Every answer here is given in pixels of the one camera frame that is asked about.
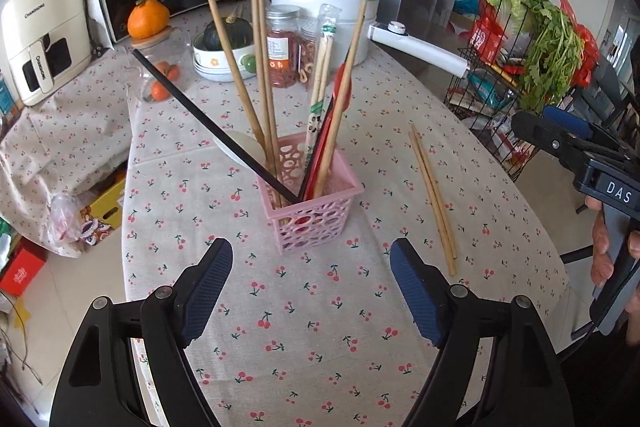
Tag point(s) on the white air fryer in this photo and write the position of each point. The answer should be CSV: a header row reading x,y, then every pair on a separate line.
x,y
47,44

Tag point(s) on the clear jar with small oranges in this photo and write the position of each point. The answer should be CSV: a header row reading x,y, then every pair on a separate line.
x,y
170,52

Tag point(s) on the black wire storage rack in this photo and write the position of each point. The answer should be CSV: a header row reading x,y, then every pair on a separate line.
x,y
487,98

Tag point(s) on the jar of dried fruit slices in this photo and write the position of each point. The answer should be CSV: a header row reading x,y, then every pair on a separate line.
x,y
308,39

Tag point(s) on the cherry print tablecloth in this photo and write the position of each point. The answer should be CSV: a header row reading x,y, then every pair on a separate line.
x,y
315,338

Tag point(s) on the orange tangerine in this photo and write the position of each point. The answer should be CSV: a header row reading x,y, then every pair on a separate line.
x,y
147,19

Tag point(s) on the light bamboo chopstick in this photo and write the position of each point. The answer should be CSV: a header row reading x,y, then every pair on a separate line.
x,y
438,202
340,105
452,267

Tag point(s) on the white bowl with olive print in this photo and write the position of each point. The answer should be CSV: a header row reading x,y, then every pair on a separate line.
x,y
213,65

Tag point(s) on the white pot handle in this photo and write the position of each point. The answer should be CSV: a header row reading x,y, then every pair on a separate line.
x,y
394,34

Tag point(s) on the person's right hand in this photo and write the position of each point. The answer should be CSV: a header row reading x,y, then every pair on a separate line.
x,y
602,267

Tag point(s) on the dark green squash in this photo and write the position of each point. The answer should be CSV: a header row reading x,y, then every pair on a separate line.
x,y
238,30

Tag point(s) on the brown wooden chopstick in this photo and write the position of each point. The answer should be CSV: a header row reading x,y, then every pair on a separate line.
x,y
236,76
262,85
272,129

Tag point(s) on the pink perforated utensil basket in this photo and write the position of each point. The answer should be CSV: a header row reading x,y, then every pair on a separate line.
x,y
314,221

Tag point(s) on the jar of red goji berries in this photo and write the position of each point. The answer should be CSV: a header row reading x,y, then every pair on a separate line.
x,y
283,44

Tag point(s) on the green leafy vegetables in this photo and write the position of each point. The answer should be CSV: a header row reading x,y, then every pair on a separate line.
x,y
543,39

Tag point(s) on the red cardboard box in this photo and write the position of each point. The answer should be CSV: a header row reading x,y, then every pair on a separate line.
x,y
492,36

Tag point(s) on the red plastic spoon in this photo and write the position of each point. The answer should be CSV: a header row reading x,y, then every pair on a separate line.
x,y
322,157

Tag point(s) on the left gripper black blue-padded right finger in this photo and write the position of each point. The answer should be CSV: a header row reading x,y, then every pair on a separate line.
x,y
524,384

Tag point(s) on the panda print chopsticks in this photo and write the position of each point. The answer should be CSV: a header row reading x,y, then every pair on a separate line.
x,y
327,27

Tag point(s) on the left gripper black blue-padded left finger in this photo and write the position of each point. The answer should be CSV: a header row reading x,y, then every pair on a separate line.
x,y
98,385

